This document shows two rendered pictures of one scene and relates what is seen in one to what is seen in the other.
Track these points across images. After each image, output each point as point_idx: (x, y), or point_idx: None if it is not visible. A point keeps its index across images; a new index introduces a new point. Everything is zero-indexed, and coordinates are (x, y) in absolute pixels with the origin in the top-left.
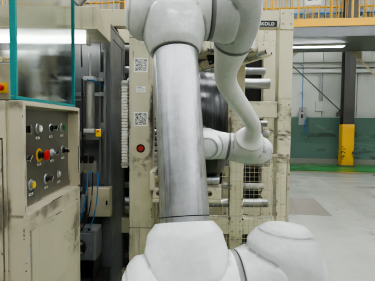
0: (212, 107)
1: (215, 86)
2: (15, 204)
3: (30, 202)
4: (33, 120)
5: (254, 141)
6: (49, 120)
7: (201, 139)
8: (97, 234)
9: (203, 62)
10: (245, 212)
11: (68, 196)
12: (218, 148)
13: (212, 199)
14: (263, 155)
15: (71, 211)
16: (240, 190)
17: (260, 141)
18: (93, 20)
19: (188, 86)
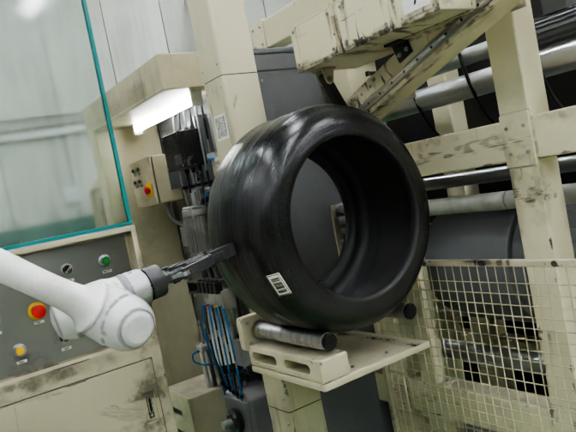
0: (237, 204)
1: (254, 155)
2: None
3: (23, 371)
4: None
5: (71, 316)
6: (63, 260)
7: None
8: (261, 405)
9: (391, 61)
10: (539, 405)
11: (114, 357)
12: (58, 325)
13: (314, 382)
14: (106, 340)
15: (123, 378)
16: (564, 345)
17: (85, 315)
18: (159, 78)
19: None
